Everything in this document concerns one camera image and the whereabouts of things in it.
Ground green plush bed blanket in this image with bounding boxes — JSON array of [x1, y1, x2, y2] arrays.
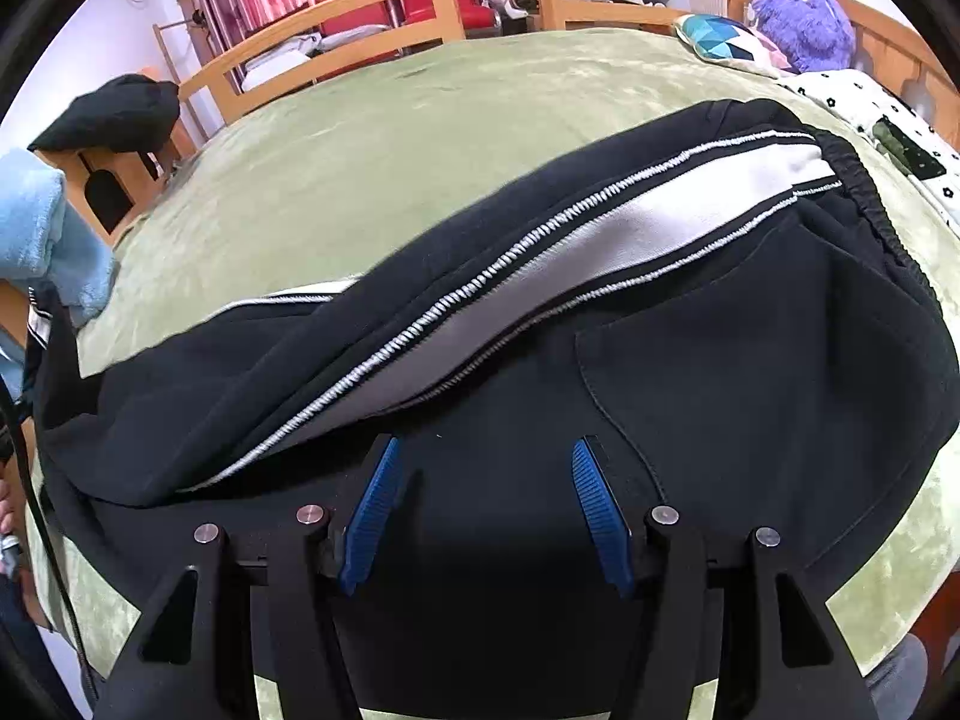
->
[[26, 26, 960, 720]]

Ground person's jeans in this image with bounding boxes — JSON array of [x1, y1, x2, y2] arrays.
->
[[862, 634, 931, 720]]

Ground geometric patterned pillow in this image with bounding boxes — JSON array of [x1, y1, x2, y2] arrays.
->
[[673, 13, 796, 76]]

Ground wooden coat rack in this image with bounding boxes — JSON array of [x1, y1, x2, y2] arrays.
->
[[154, 11, 211, 143]]

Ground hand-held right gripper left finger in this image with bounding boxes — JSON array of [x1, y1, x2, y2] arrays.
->
[[94, 433, 410, 720]]

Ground person's left hand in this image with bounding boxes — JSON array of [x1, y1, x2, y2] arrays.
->
[[0, 461, 22, 578]]

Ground wooden bed frame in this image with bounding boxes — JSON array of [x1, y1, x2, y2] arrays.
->
[[0, 0, 960, 361]]

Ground dark green cloth item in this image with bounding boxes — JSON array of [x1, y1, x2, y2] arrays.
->
[[874, 116, 946, 181]]

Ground light blue fleece blanket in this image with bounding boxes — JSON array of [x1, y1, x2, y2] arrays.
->
[[0, 148, 117, 361]]

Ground black pants with white stripe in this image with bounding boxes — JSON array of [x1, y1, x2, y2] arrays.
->
[[30, 97, 960, 720]]

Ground purple plush toy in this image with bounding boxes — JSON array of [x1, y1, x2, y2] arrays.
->
[[750, 0, 856, 76]]

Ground white flower print pillow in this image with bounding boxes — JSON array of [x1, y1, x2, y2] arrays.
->
[[776, 67, 960, 226]]

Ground black garment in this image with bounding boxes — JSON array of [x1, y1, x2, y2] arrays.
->
[[26, 73, 182, 155]]

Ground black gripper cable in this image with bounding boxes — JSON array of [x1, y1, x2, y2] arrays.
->
[[0, 375, 98, 698]]

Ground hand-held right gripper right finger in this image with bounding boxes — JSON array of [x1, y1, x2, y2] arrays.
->
[[570, 435, 880, 720]]

